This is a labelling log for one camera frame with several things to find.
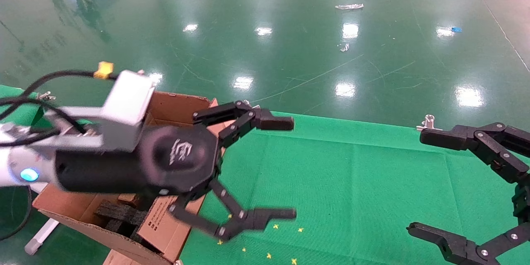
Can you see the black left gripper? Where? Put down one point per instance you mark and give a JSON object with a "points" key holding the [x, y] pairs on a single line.
{"points": [[174, 161]]}

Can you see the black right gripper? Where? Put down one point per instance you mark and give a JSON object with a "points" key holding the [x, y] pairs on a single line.
{"points": [[522, 201]]}

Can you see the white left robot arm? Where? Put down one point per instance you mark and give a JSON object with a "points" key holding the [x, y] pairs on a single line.
{"points": [[10, 165]]}

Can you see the large open cardboard carton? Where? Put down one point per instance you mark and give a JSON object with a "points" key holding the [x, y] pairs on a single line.
{"points": [[62, 205]]}

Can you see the silver binder clip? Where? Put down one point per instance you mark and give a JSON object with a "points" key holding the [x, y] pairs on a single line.
{"points": [[247, 102], [429, 122], [44, 96]]}

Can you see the large green table cloth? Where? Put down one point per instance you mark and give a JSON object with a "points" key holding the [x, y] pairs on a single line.
{"points": [[352, 190]]}

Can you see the black foam insert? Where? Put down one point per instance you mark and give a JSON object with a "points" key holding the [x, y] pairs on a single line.
{"points": [[120, 213]]}

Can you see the blue floor scrap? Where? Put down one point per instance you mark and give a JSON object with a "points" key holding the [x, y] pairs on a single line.
{"points": [[456, 29]]}

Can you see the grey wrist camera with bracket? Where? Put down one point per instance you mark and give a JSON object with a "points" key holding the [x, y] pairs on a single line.
{"points": [[124, 109]]}

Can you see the white metal frame tube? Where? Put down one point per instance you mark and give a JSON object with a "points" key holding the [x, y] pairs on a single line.
{"points": [[39, 236]]}

